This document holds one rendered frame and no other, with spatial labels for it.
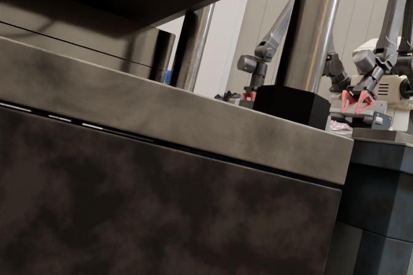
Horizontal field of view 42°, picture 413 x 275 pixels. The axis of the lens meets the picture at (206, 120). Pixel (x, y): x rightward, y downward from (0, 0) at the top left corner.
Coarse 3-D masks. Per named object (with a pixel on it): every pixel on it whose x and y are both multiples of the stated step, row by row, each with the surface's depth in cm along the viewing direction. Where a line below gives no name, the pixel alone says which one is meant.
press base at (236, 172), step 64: (0, 128) 53; (64, 128) 55; (0, 192) 53; (64, 192) 55; (128, 192) 58; (192, 192) 60; (256, 192) 63; (320, 192) 67; (0, 256) 53; (64, 256) 55; (128, 256) 58; (192, 256) 61; (256, 256) 64; (320, 256) 67
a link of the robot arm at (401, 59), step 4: (400, 56) 207; (404, 56) 205; (408, 56) 203; (400, 60) 205; (404, 60) 203; (408, 60) 202; (396, 64) 206; (400, 64) 205; (404, 64) 203; (396, 68) 207; (400, 68) 205; (404, 68) 203; (400, 72) 207; (404, 72) 205; (408, 72) 203; (400, 76) 207; (408, 76) 204
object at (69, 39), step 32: (0, 0) 105; (32, 0) 107; (64, 0) 109; (0, 32) 105; (32, 32) 107; (64, 32) 109; (96, 32) 112; (128, 32) 114; (160, 32) 117; (128, 64) 115; (160, 64) 117
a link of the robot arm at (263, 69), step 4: (256, 60) 226; (256, 64) 225; (260, 64) 224; (264, 64) 225; (256, 68) 225; (260, 68) 224; (264, 68) 225; (256, 72) 224; (260, 72) 224; (264, 72) 225; (264, 76) 226
